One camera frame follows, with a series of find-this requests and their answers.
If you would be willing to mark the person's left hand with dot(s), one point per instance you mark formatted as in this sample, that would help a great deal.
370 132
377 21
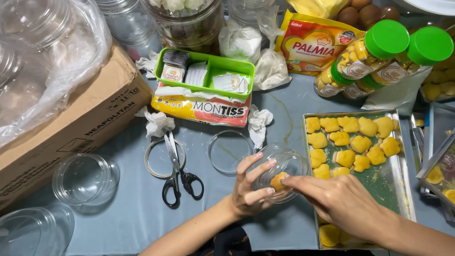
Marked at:
245 199

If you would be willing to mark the person's right hand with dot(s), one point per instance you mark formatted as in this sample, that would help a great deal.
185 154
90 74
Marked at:
344 201

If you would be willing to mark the person's right fingers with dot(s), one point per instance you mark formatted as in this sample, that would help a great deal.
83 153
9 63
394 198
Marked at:
302 185

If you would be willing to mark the yellow flower cookie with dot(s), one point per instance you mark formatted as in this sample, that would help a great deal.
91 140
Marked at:
277 181

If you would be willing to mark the clear plastic jar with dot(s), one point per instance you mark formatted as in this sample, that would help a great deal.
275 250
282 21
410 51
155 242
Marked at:
33 231
85 177
289 161

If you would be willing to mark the batch of yellow cookies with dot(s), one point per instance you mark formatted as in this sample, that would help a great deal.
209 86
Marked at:
360 144

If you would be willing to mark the crumpled white tissue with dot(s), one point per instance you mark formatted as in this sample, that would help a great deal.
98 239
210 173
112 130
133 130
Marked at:
147 64
158 122
258 122

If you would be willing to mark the clear round jar lid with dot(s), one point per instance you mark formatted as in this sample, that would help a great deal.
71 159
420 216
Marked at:
229 151

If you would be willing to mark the metal baking tray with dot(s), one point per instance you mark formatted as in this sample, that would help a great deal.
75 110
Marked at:
389 177

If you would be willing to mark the person's dark clothing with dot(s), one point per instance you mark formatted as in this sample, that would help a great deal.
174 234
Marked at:
227 243

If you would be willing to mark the green lidded cookie jar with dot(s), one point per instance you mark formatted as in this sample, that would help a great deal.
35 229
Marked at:
355 91
423 48
328 80
376 48

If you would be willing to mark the yellow tissue pack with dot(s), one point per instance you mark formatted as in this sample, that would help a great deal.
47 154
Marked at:
213 110

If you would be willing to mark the knotted white plastic bag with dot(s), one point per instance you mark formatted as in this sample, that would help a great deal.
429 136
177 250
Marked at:
240 41
272 65

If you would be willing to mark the pile of printed labels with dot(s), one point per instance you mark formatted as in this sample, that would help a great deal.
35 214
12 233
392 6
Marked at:
231 82

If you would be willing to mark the silver plastic pouch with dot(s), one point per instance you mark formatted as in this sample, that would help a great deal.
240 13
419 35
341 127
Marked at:
394 96

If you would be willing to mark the stack of metal trays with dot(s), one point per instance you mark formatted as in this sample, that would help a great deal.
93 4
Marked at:
426 124

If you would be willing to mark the yellow margarine sachet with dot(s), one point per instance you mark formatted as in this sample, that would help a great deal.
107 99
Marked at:
309 46

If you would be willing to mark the metal tray of jam cookies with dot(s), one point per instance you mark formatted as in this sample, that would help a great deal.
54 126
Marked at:
440 174

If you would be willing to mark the green plastic tray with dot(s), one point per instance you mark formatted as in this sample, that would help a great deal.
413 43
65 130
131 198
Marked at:
217 65

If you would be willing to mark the white paper cards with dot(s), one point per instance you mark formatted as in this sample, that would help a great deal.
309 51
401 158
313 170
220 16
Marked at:
196 74

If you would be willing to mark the clear tape roll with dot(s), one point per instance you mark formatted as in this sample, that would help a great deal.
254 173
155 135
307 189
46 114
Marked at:
147 160

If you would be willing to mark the round cookie sticker sheet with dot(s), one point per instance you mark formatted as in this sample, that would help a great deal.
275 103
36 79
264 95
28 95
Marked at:
172 73

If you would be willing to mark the tray of yellow cookies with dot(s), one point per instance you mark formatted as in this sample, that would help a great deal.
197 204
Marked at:
440 80

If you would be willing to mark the brown egg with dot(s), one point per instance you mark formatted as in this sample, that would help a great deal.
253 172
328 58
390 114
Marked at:
347 16
390 13
369 16
360 3

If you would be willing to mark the yellow plastic bag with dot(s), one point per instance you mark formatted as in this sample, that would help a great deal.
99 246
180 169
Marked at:
316 7

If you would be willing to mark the stack of dark labels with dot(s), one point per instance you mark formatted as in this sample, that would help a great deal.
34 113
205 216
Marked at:
176 57

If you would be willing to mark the large clear filled jar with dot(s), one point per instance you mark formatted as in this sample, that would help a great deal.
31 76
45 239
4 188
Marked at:
186 25

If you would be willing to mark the empty clear plastic jar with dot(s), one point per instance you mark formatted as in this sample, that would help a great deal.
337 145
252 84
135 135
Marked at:
33 231
85 177

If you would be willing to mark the white plate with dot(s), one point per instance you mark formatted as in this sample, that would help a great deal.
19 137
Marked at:
430 5

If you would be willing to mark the brown cardboard box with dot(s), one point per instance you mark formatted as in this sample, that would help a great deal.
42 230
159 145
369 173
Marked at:
81 121

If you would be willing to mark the plastic bag of clear jars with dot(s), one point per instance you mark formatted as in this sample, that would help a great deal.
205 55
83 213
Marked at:
46 53

